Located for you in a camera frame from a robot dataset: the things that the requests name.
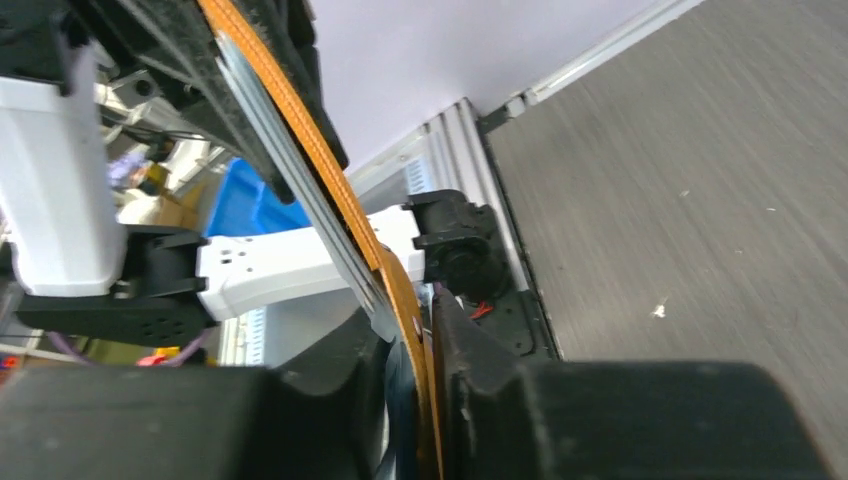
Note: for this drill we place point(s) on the yellow card holder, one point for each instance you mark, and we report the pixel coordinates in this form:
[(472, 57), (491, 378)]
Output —
[(299, 150)]

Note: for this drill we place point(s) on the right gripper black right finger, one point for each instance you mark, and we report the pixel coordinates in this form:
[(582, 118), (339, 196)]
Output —
[(505, 417)]

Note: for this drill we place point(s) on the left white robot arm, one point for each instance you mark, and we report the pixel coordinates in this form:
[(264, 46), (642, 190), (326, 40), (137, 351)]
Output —
[(83, 273)]

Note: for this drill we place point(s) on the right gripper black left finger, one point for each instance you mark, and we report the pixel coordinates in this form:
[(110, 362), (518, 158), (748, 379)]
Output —
[(318, 416)]

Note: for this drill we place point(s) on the blue plastic crate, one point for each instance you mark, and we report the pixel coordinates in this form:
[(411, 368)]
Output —
[(245, 206)]

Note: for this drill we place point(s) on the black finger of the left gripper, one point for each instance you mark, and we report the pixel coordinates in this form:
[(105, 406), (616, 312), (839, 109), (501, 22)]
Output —
[(286, 28), (172, 44)]

